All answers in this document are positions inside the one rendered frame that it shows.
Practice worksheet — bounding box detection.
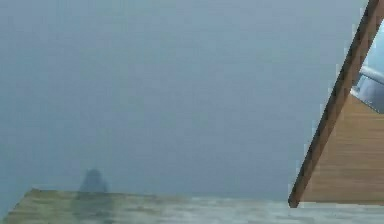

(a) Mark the brown wooden door frame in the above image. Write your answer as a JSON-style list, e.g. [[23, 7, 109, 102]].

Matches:
[[288, 0, 384, 209]]

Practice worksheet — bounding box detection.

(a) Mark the blue-grey furniture with white rail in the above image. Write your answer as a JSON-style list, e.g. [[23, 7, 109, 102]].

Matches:
[[350, 64, 384, 115]]

